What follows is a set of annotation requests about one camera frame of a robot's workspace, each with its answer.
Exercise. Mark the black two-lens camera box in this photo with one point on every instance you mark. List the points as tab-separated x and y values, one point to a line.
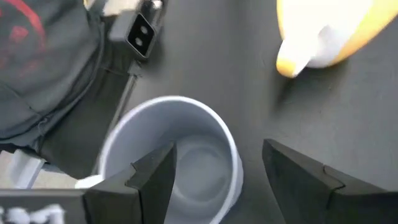
140	35

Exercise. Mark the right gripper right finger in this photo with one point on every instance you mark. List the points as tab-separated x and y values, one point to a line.
304	186

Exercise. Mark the grey mug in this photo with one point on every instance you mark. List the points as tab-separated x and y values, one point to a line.
202	168

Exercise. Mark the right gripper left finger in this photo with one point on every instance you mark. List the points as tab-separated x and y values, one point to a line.
149	193

